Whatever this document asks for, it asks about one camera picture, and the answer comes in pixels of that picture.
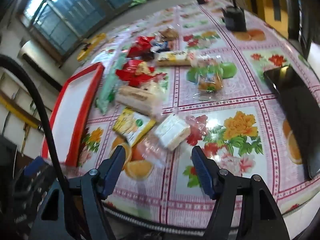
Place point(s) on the yellow bar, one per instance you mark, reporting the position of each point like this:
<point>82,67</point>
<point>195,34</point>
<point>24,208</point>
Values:
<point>20,110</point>

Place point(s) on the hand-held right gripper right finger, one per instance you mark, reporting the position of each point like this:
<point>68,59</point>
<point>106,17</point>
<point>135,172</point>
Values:
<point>203,172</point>

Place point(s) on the green snack packet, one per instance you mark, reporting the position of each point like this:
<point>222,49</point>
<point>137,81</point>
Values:
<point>107,92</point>

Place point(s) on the red tray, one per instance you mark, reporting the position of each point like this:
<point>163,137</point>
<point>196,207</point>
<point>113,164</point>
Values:
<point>82,120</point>

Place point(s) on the black tablet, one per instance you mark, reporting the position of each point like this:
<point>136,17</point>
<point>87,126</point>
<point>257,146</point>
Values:
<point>295,100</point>

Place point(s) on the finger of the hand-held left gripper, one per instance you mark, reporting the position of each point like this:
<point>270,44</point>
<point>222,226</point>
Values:
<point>36,165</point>

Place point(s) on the layered sandwich cake packet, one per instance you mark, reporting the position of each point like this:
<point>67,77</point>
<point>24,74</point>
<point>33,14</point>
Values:
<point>135,96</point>

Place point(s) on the yellow snack packet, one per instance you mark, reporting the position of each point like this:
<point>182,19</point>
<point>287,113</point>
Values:
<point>130,123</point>

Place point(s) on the white cake packet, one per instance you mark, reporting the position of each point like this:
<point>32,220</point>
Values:
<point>170,130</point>

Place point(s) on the clear bread packet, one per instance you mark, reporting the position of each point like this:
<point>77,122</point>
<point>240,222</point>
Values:
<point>206,61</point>
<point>210,82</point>

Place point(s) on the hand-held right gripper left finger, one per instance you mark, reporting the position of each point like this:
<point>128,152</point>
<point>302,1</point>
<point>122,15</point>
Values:
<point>113,170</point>

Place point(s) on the yellow plastic object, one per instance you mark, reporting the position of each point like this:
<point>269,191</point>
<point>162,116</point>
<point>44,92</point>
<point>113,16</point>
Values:
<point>91,45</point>

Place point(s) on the black kettle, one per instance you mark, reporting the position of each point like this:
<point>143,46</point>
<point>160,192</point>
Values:
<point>235,18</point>

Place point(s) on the window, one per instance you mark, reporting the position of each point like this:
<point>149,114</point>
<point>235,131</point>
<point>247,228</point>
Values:
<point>70,12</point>

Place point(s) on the floral tablecloth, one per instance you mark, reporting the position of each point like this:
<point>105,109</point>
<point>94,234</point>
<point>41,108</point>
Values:
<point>220,105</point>

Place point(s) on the blue snack packet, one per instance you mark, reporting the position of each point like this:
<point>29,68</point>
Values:
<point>160,45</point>

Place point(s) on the long yellow cake packet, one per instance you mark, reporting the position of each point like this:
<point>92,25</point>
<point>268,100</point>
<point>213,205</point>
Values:
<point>172,58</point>

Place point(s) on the green cloth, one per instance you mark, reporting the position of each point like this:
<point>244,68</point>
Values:
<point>137,2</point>

